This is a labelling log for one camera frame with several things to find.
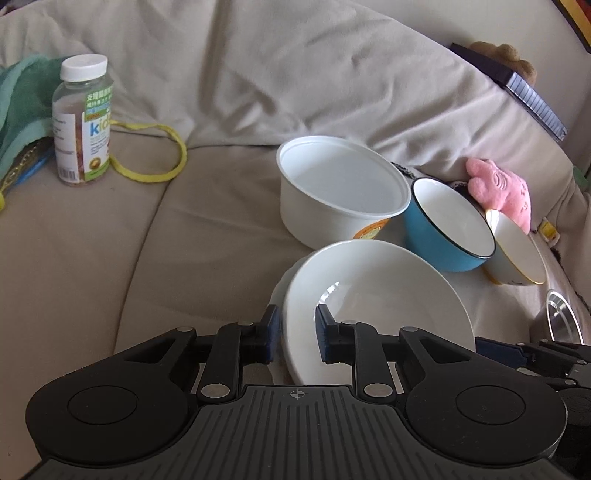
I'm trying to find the blue enamel bowl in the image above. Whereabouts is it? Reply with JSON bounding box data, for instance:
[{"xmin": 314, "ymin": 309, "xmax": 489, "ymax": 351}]
[{"xmin": 404, "ymin": 176, "xmax": 497, "ymax": 273}]

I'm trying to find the clear vitamin bottle white cap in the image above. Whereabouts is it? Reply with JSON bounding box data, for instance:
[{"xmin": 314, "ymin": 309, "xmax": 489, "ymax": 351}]
[{"xmin": 52, "ymin": 54, "xmax": 114, "ymax": 186}]

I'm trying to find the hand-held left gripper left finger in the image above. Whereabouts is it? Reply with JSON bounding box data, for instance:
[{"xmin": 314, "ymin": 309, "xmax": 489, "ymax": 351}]
[{"xmin": 112, "ymin": 305, "xmax": 282, "ymax": 404}]

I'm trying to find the dark cover notebook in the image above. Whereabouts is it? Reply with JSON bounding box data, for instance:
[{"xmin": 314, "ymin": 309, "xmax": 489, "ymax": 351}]
[{"xmin": 450, "ymin": 42, "xmax": 568, "ymax": 141}]

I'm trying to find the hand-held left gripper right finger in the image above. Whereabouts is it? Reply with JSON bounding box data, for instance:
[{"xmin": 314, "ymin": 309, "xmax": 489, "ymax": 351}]
[{"xmin": 315, "ymin": 305, "xmax": 482, "ymax": 404}]

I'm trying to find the white plastic bowl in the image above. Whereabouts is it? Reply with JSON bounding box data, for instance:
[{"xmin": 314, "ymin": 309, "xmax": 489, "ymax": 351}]
[{"xmin": 276, "ymin": 135, "xmax": 411, "ymax": 250}]

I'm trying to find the pink plush toy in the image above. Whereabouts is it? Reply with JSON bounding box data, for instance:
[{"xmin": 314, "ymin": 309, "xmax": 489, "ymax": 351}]
[{"xmin": 464, "ymin": 157, "xmax": 533, "ymax": 232}]

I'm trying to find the white deep ceramic plate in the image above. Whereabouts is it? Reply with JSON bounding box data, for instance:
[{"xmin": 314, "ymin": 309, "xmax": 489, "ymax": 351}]
[{"xmin": 281, "ymin": 240, "xmax": 476, "ymax": 386}]

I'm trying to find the stainless steel bowl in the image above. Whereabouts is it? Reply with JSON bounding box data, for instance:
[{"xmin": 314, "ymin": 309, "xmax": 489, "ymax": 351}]
[{"xmin": 531, "ymin": 288, "xmax": 591, "ymax": 347}]

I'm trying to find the brown plush toy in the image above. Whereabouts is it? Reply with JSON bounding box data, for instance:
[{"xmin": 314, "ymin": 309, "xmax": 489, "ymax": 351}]
[{"xmin": 468, "ymin": 41, "xmax": 539, "ymax": 86}]

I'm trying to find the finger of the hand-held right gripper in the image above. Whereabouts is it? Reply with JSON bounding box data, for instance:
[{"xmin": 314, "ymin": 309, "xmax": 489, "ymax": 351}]
[
  {"xmin": 475, "ymin": 338, "xmax": 580, "ymax": 385},
  {"xmin": 538, "ymin": 340, "xmax": 591, "ymax": 366}
]

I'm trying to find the white gold-rimmed bowl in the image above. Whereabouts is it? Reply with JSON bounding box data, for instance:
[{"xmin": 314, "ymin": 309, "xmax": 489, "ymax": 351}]
[{"xmin": 482, "ymin": 209, "xmax": 549, "ymax": 288}]

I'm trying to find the green cloth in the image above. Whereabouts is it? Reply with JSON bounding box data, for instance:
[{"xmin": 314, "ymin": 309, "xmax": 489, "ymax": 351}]
[{"xmin": 0, "ymin": 55, "xmax": 63, "ymax": 185}]

